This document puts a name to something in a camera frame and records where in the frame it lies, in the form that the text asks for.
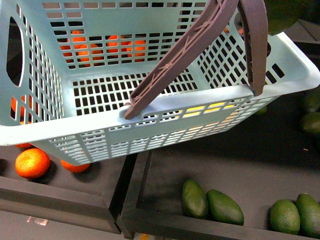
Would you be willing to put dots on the light blue plastic basket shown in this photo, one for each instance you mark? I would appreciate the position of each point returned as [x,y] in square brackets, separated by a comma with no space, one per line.
[68,68]

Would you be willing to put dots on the brown basket handle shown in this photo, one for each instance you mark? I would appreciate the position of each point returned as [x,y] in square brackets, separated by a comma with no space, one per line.
[208,26]

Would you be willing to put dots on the long yellow mango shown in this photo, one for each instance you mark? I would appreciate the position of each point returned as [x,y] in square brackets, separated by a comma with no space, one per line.
[199,116]

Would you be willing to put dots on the green avocado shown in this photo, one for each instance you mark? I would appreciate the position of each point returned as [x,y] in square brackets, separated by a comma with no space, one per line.
[194,200]
[310,123]
[309,212]
[284,217]
[224,209]

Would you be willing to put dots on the black wooden avocado tray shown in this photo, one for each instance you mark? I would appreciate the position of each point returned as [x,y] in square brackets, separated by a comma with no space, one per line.
[259,161]

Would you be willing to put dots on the orange tangerine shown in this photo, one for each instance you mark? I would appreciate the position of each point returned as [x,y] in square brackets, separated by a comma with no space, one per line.
[32,163]
[74,168]

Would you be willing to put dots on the black wooden orange tray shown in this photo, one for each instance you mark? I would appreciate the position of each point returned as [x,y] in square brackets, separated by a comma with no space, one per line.
[91,199]

